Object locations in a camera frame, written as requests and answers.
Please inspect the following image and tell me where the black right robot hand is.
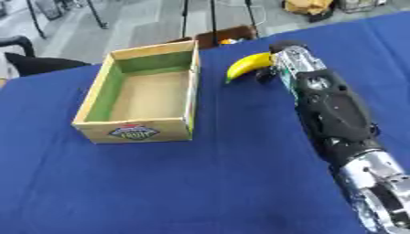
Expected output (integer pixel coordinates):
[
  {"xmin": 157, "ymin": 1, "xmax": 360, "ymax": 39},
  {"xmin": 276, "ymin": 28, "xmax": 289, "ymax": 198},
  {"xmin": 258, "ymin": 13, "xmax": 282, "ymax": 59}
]
[{"xmin": 254, "ymin": 39, "xmax": 311, "ymax": 85}]

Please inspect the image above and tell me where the yellow toy banana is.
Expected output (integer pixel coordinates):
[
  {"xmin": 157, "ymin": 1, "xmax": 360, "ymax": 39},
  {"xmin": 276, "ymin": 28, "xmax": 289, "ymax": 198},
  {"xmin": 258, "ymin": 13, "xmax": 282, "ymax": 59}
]
[{"xmin": 224, "ymin": 51, "xmax": 275, "ymax": 84}]

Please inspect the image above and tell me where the brown cardboard box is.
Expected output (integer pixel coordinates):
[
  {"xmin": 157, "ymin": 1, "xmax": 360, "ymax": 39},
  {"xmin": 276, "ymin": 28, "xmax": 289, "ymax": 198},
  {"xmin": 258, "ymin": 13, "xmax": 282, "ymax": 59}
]
[{"xmin": 163, "ymin": 24, "xmax": 260, "ymax": 50}]

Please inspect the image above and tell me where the tan cardboard box green inside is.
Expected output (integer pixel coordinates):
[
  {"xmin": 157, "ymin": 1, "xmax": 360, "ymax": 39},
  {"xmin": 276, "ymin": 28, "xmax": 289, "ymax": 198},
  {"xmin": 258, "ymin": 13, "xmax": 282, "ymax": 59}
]
[{"xmin": 70, "ymin": 39, "xmax": 202, "ymax": 144}]

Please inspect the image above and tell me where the yellow bag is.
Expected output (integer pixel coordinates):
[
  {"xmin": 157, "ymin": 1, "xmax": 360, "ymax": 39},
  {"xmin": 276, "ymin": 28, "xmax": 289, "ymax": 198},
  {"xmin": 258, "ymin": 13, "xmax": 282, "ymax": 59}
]
[{"xmin": 282, "ymin": 0, "xmax": 337, "ymax": 23}]

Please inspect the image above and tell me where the small orange object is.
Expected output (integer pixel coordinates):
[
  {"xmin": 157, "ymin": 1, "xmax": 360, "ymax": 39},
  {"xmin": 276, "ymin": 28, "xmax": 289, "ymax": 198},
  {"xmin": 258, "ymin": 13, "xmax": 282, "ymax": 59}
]
[{"xmin": 218, "ymin": 37, "xmax": 241, "ymax": 46}]

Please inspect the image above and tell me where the black tripod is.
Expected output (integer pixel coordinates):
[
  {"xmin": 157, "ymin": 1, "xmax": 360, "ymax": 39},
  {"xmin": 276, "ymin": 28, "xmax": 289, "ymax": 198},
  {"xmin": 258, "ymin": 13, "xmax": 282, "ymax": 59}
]
[
  {"xmin": 179, "ymin": 0, "xmax": 262, "ymax": 39},
  {"xmin": 24, "ymin": 0, "xmax": 111, "ymax": 40}
]

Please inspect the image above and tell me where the black chair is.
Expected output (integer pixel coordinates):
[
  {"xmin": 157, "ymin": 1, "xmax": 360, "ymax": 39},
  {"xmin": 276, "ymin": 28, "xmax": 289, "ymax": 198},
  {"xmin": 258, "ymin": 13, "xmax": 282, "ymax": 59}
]
[{"xmin": 0, "ymin": 35, "xmax": 93, "ymax": 78}]

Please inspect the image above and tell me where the grey wire basket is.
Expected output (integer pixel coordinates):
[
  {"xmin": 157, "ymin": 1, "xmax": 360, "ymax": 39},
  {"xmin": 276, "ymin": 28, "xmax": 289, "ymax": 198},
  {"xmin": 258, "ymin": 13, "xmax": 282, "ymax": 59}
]
[{"xmin": 334, "ymin": 0, "xmax": 391, "ymax": 14}]

